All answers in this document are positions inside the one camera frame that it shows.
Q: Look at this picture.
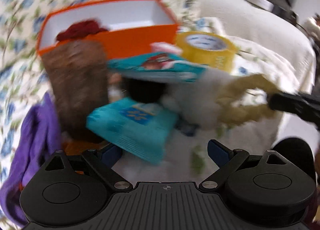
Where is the yellow packing tape roll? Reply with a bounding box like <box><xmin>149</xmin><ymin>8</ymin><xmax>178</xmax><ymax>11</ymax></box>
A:
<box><xmin>176</xmin><ymin>31</ymin><xmax>238</xmax><ymax>73</ymax></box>

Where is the black round object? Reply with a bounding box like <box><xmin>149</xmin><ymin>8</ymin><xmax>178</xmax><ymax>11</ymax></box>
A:
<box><xmin>123</xmin><ymin>78</ymin><xmax>168</xmax><ymax>104</ymax></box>

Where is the teal cartoon mask packet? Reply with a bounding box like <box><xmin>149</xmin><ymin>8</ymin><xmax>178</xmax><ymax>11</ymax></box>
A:
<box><xmin>107</xmin><ymin>52</ymin><xmax>207</xmax><ymax>84</ymax></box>

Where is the white embossed cushion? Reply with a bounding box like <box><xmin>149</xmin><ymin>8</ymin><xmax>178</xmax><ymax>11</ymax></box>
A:
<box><xmin>199</xmin><ymin>0</ymin><xmax>317</xmax><ymax>150</ymax></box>

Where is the teal tissue packet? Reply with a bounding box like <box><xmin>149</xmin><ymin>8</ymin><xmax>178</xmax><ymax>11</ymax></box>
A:
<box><xmin>86</xmin><ymin>97</ymin><xmax>178</xmax><ymax>164</ymax></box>

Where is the purple fleece cloth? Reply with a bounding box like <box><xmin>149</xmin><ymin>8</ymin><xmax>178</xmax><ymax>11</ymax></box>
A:
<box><xmin>1</xmin><ymin>93</ymin><xmax>61</xmax><ymax>227</ymax></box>

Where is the orange cardboard box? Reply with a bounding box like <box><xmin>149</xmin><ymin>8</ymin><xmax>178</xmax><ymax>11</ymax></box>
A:
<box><xmin>36</xmin><ymin>0</ymin><xmax>179</xmax><ymax>59</ymax></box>

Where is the orange honeycomb silicone mat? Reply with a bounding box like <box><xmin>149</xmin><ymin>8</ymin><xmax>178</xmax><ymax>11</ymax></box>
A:
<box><xmin>18</xmin><ymin>140</ymin><xmax>108</xmax><ymax>192</ymax></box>

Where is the dark red knitted scrunchie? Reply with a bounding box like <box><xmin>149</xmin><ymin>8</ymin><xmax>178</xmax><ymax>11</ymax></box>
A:
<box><xmin>56</xmin><ymin>19</ymin><xmax>108</xmax><ymax>42</ymax></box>

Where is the pink tissue packet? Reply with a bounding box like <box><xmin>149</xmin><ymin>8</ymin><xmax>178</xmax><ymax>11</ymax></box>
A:
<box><xmin>150</xmin><ymin>42</ymin><xmax>182</xmax><ymax>55</ymax></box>

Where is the pale yellow scrunchie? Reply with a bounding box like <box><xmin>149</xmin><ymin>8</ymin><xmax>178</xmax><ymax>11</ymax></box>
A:
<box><xmin>215</xmin><ymin>74</ymin><xmax>280</xmax><ymax>126</ymax></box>

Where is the brown wooden log stump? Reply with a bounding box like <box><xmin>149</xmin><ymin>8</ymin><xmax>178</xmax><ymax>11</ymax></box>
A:
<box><xmin>41</xmin><ymin>39</ymin><xmax>108</xmax><ymax>139</ymax></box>

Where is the white fluffy plush toy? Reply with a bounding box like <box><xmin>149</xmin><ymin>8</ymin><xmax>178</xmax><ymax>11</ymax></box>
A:
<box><xmin>161</xmin><ymin>67</ymin><xmax>236</xmax><ymax>130</ymax></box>

